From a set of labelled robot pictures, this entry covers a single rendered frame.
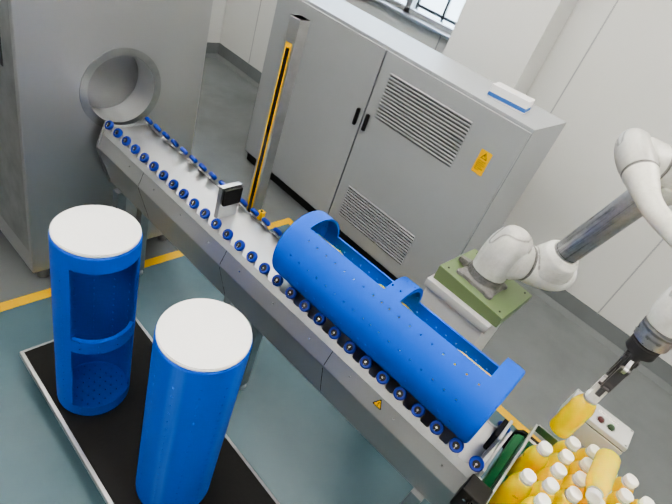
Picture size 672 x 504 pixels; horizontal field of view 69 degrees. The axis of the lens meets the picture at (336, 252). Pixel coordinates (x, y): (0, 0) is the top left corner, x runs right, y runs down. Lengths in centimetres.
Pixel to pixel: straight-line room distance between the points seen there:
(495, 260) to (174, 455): 135
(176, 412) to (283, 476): 101
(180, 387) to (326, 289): 53
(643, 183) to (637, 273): 265
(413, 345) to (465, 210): 175
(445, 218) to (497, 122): 67
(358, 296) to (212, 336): 46
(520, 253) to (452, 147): 125
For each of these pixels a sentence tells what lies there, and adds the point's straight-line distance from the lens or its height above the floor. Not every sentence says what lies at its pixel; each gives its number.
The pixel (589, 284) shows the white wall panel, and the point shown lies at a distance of 438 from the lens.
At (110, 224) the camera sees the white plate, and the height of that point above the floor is 104.
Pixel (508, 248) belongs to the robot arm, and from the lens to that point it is 201.
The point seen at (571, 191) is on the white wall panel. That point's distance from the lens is 423.
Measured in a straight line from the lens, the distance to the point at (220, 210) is 210.
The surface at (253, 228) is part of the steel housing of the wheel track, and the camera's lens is 212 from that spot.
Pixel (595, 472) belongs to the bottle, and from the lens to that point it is 165.
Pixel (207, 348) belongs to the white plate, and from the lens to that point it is 147.
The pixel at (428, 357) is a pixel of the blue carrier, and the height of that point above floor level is 117.
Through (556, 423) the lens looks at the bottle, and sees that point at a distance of 167.
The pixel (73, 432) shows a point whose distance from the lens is 236.
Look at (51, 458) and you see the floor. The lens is 249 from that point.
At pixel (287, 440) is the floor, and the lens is 259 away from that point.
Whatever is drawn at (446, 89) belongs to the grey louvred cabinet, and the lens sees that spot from 312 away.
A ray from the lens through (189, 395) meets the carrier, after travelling 152.
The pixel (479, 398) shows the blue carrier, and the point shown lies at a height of 118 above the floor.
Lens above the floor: 217
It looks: 35 degrees down
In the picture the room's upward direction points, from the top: 21 degrees clockwise
